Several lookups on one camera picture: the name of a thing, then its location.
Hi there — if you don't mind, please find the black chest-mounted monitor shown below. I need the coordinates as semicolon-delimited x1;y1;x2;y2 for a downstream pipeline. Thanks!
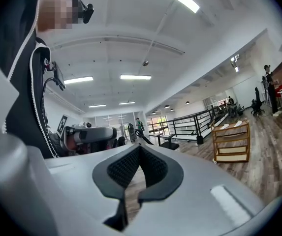
44;59;66;91

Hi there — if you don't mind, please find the person's head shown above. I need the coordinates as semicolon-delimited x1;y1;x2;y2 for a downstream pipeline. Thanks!
37;0;83;32

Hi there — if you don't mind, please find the black monitor cable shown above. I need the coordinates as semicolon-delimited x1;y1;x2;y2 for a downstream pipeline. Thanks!
40;77;58;135

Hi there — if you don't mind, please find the black metal railing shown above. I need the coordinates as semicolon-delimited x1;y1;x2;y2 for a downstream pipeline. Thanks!
147;104;230;142

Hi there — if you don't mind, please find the wooden shoe rack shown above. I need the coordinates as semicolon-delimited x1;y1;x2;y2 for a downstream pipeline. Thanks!
210;118;251;163

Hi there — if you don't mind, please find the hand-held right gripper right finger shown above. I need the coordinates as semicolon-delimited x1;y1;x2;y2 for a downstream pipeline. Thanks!
137;144;185;203

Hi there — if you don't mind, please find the person's black white jacket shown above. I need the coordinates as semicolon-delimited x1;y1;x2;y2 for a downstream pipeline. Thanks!
0;0;59;159

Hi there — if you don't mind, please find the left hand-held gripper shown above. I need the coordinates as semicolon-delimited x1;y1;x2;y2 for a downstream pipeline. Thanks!
56;115;118;144

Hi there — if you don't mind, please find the dark wheeled equipment cluster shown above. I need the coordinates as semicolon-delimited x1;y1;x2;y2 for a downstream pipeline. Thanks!
225;96;246;119

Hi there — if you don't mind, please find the person's left hand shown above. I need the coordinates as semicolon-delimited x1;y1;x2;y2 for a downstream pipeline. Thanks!
66;141;84;155

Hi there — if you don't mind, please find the black head-worn camera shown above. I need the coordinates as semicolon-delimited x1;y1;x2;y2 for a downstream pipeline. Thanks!
78;0;94;24

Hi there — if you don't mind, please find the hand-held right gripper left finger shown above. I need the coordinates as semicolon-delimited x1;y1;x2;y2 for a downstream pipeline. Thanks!
92;144;142;232

